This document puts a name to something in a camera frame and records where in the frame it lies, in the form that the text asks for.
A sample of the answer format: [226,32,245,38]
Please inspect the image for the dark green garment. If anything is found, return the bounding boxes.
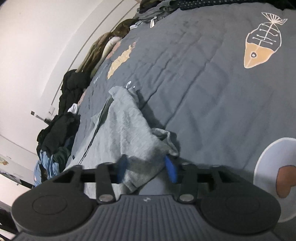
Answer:
[52,147,71,167]

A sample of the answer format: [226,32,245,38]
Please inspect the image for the navy dotted garment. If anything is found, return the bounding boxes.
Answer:
[179,0,278,11]

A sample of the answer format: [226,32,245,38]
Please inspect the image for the camouflage cloth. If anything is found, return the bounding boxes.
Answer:
[111,19,139,39]

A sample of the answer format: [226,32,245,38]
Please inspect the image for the grey sweatshirt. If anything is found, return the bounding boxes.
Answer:
[62,86,179,200]

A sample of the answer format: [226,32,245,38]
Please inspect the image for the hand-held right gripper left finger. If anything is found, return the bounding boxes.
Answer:
[52,154,127,204]

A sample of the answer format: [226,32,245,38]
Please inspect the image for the black garment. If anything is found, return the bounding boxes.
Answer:
[37,112,81,158]

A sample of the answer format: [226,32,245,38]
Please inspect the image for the brown padded coat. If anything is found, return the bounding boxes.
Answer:
[76,32,112,77]

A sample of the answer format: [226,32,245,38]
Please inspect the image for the cream pillow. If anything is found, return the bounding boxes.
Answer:
[98,37,122,67]

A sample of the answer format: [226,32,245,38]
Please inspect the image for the white headboard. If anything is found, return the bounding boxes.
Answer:
[39,0,141,121]

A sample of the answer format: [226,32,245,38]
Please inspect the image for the grey printed quilt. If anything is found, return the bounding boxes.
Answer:
[65,0,296,223]

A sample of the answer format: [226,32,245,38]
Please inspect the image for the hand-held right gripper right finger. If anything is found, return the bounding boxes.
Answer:
[164,156,233,204]

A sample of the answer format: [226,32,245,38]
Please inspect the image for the light blue shirt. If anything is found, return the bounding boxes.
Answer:
[38,137,74,180]

